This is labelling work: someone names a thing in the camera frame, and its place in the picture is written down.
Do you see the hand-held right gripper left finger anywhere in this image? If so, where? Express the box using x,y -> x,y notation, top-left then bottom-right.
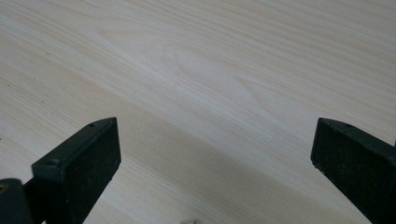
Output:
32,117 -> 122,224

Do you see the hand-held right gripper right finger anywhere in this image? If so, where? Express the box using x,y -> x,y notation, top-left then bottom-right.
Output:
310,117 -> 396,224

